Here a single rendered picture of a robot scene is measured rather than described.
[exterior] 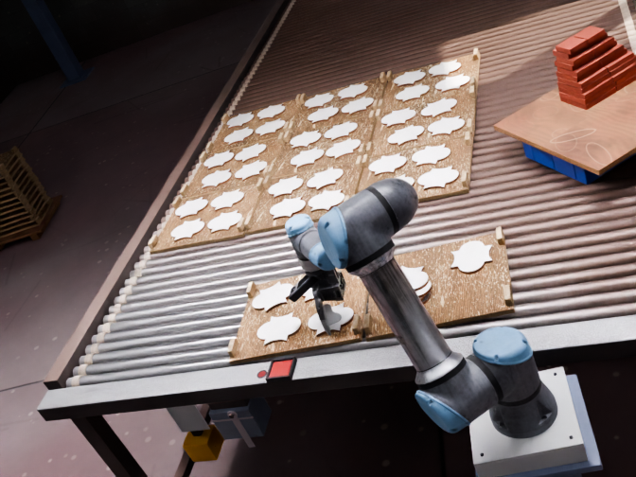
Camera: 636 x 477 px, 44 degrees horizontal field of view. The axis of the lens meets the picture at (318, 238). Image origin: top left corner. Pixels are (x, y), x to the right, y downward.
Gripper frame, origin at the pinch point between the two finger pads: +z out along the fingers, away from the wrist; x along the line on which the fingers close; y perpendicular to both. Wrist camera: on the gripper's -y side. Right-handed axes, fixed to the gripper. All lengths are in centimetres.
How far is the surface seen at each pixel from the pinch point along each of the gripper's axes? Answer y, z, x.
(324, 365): -1.1, 3.0, -15.9
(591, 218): 76, 1, 25
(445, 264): 33.7, -0.2, 15.4
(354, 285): 5.5, 0.6, 14.3
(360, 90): -5, 0, 152
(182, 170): -86, 2, 120
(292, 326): -11.9, 0.1, -0.3
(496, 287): 48.0, -0.5, 0.7
